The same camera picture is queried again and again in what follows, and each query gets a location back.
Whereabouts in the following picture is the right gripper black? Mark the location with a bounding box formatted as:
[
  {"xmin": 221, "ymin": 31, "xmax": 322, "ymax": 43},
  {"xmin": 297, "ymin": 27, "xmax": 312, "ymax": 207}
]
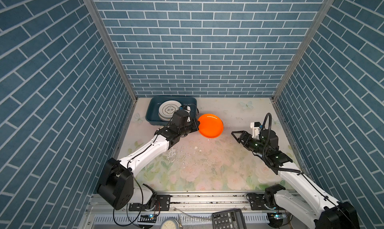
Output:
[{"xmin": 232, "ymin": 130, "xmax": 268, "ymax": 157}]

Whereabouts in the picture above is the white plate cloud emblem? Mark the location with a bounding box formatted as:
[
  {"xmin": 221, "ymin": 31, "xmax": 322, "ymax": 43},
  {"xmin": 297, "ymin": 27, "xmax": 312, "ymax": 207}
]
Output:
[{"xmin": 159, "ymin": 100, "xmax": 182, "ymax": 113}]

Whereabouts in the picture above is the orange small plate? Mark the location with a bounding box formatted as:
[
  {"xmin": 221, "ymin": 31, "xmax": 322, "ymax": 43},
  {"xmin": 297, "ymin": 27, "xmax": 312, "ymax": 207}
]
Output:
[{"xmin": 198, "ymin": 114, "xmax": 224, "ymax": 138}]

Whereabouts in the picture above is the white plate orange sunburst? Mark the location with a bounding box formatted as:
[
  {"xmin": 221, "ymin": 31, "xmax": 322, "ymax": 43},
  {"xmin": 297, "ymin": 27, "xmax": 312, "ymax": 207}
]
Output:
[{"xmin": 158, "ymin": 112, "xmax": 173, "ymax": 121}]

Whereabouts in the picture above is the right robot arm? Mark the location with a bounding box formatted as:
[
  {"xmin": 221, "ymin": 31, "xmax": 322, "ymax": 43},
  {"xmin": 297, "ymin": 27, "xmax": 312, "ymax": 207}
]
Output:
[{"xmin": 231, "ymin": 131, "xmax": 360, "ymax": 229}]

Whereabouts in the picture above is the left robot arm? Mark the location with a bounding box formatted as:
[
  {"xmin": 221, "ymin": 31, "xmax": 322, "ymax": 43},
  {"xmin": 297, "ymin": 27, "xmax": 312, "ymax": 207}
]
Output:
[{"xmin": 97, "ymin": 110, "xmax": 200, "ymax": 210}]

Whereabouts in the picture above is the teal plastic bin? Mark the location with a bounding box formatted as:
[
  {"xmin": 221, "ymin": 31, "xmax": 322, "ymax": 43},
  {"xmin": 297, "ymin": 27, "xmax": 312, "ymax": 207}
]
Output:
[{"xmin": 146, "ymin": 96, "xmax": 199, "ymax": 126}]

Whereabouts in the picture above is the black calculator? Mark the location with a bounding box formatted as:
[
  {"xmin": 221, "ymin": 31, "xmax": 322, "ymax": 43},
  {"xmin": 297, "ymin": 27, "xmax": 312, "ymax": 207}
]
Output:
[{"xmin": 212, "ymin": 209, "xmax": 247, "ymax": 229}]

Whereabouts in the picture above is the green circuit board right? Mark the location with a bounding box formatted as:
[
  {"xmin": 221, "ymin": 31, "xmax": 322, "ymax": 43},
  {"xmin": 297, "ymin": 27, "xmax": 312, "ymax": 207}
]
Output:
[{"xmin": 267, "ymin": 213, "xmax": 284, "ymax": 229}]

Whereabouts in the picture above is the green circuit board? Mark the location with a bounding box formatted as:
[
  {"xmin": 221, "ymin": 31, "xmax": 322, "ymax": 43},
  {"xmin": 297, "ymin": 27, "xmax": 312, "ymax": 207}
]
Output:
[
  {"xmin": 267, "ymin": 213, "xmax": 284, "ymax": 229},
  {"xmin": 138, "ymin": 214, "xmax": 158, "ymax": 228}
]

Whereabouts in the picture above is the green circuit board left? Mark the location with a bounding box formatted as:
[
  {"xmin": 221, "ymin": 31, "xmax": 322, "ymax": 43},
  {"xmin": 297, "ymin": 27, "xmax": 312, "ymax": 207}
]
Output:
[{"xmin": 138, "ymin": 214, "xmax": 158, "ymax": 228}]

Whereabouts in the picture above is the round white clock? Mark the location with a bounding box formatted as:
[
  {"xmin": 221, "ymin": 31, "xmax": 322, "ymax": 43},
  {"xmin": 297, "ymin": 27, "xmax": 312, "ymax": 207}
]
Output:
[{"xmin": 160, "ymin": 218, "xmax": 182, "ymax": 229}]

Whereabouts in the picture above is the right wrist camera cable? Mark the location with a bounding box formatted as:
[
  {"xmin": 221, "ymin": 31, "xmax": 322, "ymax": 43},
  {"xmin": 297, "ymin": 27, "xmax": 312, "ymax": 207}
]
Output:
[{"xmin": 251, "ymin": 113, "xmax": 304, "ymax": 174}]

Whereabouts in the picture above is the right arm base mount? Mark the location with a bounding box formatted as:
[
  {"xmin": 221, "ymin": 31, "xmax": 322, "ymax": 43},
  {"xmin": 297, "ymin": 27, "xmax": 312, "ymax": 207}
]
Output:
[{"xmin": 246, "ymin": 193, "xmax": 285, "ymax": 211}]

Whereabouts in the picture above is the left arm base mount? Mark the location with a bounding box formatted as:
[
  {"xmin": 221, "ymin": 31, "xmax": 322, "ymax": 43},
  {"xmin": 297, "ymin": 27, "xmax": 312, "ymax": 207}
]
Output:
[{"xmin": 128, "ymin": 195, "xmax": 171, "ymax": 212}]

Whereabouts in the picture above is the aluminium rail frame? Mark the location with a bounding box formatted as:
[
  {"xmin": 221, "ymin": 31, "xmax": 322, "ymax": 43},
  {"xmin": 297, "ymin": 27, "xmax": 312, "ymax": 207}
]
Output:
[{"xmin": 77, "ymin": 190, "xmax": 343, "ymax": 229}]

